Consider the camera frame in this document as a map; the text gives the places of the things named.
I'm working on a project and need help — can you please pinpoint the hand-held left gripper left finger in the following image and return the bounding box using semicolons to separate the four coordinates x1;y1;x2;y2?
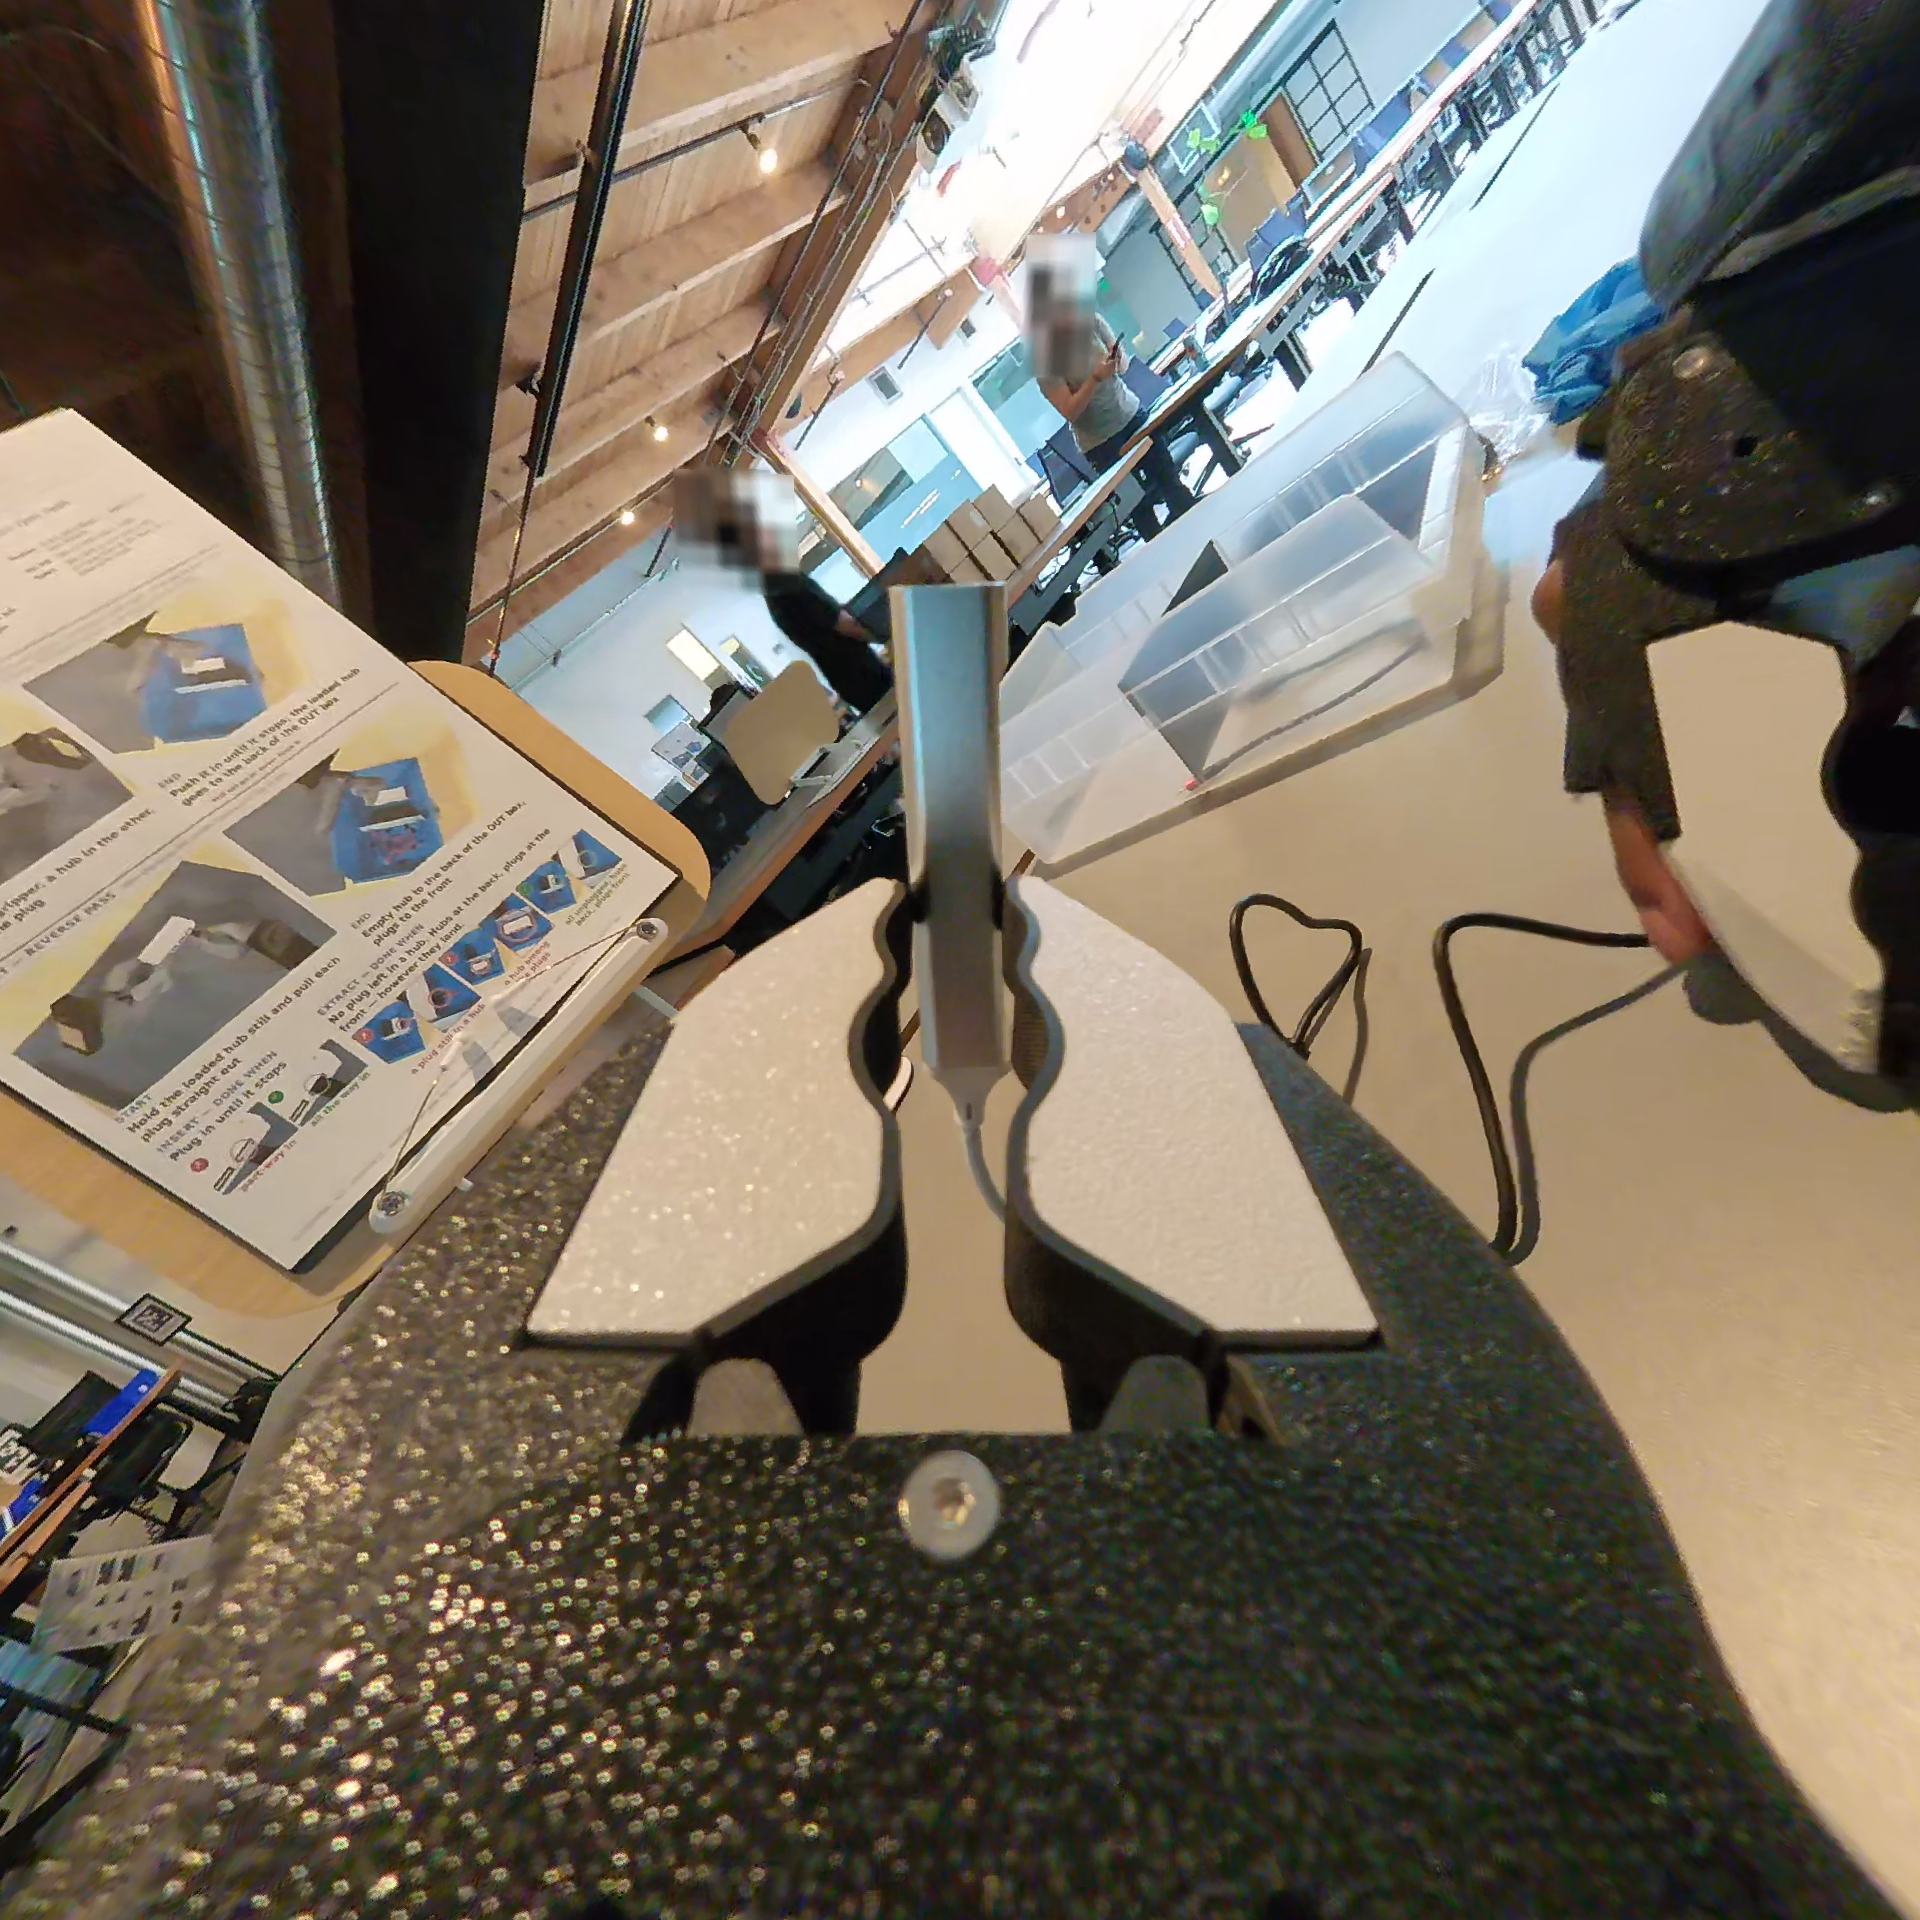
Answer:
523;881;908;1443

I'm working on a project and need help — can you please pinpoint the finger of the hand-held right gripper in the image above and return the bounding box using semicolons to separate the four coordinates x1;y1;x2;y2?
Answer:
1646;593;1920;1088

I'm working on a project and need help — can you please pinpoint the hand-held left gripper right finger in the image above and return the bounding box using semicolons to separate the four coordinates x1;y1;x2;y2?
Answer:
1007;875;1387;1443

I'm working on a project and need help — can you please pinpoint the black-plug usb cable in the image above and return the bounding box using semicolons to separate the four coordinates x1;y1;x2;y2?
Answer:
1226;891;1707;1273

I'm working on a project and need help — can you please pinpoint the white usb hub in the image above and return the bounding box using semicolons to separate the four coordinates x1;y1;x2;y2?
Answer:
887;584;1011;1115

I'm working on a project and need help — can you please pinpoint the clear plastic bin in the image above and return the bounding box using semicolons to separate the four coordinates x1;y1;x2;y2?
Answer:
1000;355;1510;881

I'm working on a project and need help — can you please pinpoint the person's right hand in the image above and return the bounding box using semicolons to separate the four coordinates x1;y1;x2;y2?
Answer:
1596;803;1710;964

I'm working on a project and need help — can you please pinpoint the blue crumpled glove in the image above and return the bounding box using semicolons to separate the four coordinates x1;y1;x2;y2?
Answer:
1528;253;1669;427

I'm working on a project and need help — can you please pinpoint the white document stand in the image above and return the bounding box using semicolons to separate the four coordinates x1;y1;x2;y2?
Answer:
367;915;672;1238

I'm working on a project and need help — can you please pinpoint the rounded beige board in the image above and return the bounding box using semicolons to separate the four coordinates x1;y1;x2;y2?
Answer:
721;659;849;809

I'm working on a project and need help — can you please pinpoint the instruction sheet on stand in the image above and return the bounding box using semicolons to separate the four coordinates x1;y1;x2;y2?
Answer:
0;408;710;1320

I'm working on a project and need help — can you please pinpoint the hanging green plant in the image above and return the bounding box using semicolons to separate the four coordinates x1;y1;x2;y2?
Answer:
1186;108;1281;217

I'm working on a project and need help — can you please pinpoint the stack of cardboard boxes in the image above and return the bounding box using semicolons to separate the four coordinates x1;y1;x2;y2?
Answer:
914;485;1066;584

